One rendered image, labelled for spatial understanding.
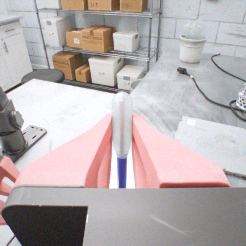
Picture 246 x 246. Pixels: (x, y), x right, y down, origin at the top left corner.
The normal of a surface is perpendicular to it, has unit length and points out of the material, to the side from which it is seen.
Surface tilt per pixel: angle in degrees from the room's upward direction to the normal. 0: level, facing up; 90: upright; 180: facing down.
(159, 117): 0
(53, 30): 93
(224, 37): 90
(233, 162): 0
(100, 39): 89
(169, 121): 0
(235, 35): 90
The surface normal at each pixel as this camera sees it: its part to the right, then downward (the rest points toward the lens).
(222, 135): -0.01, -0.81
